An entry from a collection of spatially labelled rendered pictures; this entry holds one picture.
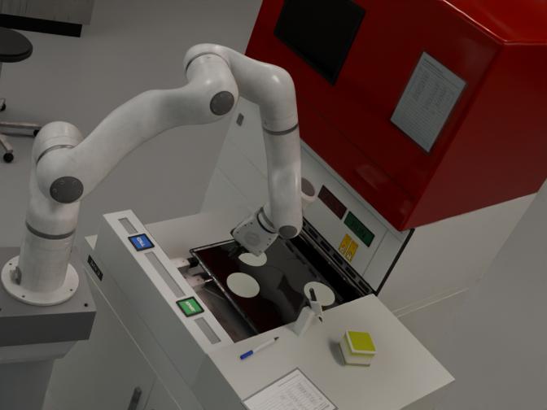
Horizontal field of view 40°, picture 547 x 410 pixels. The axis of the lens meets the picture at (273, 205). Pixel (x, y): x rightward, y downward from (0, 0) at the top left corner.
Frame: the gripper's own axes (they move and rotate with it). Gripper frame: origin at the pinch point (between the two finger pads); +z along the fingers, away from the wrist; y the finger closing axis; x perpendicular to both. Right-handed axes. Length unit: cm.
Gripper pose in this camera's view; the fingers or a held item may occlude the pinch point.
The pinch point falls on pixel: (235, 251)
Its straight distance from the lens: 213.3
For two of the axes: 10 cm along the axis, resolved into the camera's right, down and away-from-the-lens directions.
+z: -6.1, 5.7, 5.4
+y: 7.4, 6.5, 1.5
